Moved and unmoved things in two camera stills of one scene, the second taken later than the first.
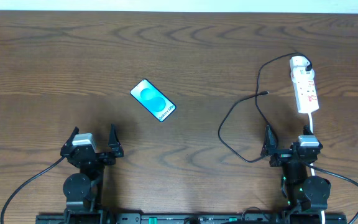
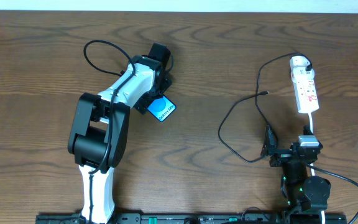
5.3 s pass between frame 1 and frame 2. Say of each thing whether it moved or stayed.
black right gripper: stayed
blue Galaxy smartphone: stayed
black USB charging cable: stayed
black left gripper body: moved
